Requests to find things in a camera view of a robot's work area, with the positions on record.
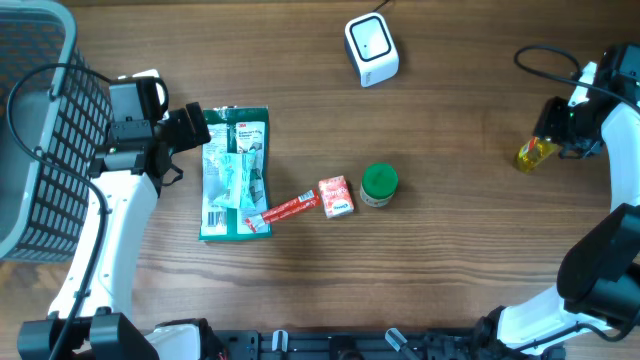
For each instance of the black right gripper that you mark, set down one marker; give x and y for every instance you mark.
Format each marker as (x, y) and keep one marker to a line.
(546, 125)

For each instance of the grey plastic basket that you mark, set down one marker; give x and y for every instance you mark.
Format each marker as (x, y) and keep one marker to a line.
(53, 115)

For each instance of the pink tissue box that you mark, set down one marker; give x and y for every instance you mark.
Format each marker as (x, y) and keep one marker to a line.
(336, 197)

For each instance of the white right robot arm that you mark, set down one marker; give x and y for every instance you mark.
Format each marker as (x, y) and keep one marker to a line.
(597, 286)

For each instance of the white barcode scanner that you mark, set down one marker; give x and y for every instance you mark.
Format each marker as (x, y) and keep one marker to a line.
(370, 48)

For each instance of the green lid jar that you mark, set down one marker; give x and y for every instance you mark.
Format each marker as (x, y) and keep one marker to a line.
(378, 185)

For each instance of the red stick packet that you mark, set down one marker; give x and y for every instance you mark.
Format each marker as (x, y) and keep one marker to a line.
(303, 202)

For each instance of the teal small packet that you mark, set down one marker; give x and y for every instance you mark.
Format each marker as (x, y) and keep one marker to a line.
(233, 181)

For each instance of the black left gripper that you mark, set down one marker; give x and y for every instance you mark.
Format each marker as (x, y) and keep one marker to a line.
(184, 137)

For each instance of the yellow liquid bottle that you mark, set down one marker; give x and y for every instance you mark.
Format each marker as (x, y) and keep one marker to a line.
(532, 153)

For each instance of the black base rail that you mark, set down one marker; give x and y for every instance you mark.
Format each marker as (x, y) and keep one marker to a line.
(360, 344)

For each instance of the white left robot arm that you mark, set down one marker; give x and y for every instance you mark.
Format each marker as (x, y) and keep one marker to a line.
(89, 318)

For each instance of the green 3M package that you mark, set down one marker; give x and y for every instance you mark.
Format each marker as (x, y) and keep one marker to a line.
(234, 130)

